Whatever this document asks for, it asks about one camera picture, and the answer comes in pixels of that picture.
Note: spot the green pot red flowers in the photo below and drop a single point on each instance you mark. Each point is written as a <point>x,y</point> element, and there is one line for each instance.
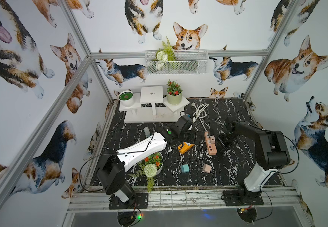
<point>174,92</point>

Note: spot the flower pot with white bloom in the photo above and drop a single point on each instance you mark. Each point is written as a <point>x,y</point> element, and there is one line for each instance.
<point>149,168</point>

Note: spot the white tiered display stand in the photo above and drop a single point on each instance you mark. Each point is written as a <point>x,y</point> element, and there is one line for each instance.
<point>151,106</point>

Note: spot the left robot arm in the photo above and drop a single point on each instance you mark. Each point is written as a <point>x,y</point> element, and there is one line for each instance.
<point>112,165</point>

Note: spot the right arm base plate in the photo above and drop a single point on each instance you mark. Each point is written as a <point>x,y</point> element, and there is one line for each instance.
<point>244,198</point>

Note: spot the white pot green top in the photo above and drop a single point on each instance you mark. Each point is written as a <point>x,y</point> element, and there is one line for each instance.
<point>126,98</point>

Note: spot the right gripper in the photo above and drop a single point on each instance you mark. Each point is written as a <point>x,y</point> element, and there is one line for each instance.
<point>225,146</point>

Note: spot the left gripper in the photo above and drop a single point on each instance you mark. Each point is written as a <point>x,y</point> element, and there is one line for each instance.
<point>193,136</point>

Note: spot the fern and white flower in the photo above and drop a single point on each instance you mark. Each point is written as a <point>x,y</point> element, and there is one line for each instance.
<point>165,56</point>

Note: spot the orange power strip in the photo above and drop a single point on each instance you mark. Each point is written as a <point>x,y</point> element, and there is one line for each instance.
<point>184,147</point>

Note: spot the pink power strip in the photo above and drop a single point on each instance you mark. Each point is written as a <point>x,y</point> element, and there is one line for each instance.
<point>211,148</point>

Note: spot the white wire wall basket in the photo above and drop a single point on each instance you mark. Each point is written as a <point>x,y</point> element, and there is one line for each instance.
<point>187,62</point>

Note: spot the teal plug adapter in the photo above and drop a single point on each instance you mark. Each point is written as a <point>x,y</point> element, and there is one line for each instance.
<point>185,168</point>

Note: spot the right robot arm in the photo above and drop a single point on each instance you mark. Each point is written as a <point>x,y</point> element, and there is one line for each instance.
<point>271,155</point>

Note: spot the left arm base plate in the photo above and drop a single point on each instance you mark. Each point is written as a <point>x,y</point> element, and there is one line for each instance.
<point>139,200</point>

